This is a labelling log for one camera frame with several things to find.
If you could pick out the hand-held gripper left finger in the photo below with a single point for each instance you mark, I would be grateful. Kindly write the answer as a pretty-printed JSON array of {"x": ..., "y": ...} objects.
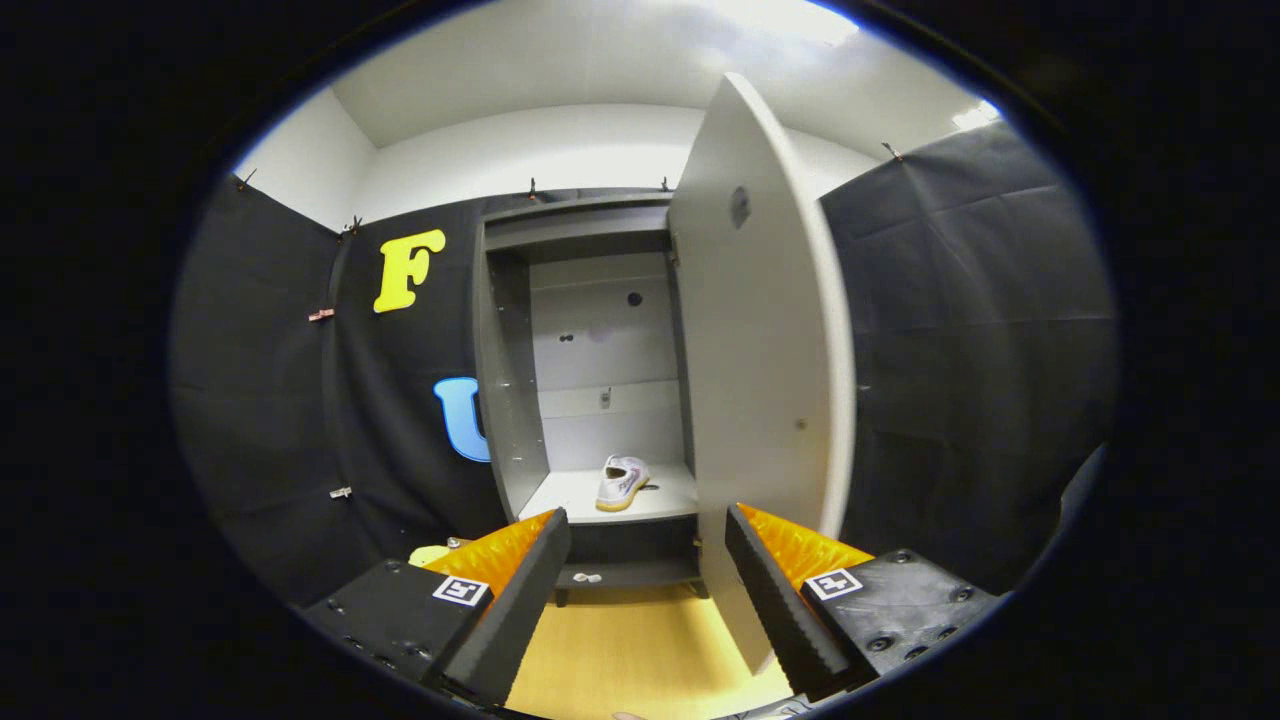
[{"x": 520, "y": 615}]

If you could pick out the grey shoe cabinet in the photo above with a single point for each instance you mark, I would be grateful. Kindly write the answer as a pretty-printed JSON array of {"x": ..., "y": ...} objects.
[{"x": 510, "y": 400}]

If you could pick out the black backdrop cloth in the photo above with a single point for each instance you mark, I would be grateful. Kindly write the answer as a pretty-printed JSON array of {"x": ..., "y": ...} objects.
[{"x": 950, "y": 380}]

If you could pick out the long ceiling light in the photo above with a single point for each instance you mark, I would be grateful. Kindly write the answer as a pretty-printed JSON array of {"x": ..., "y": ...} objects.
[{"x": 790, "y": 18}]

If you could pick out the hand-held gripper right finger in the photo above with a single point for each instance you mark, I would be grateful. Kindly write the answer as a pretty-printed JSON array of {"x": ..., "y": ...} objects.
[{"x": 780, "y": 620}]

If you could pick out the beige shoe cabinet door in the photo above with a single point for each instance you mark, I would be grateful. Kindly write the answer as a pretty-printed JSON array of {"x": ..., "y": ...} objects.
[{"x": 760, "y": 350}]

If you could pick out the yellow plush toy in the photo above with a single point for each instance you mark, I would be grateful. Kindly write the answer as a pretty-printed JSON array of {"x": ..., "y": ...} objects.
[{"x": 428, "y": 554}]

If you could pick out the white cabinet shelf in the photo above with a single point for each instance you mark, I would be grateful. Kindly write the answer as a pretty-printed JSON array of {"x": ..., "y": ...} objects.
[{"x": 570, "y": 495}]

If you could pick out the small ceiling light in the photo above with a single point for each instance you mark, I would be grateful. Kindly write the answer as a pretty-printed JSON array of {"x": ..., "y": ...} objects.
[{"x": 976, "y": 115}]

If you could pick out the white shoe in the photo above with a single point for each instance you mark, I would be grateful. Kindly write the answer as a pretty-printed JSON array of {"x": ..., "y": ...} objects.
[{"x": 620, "y": 480}]

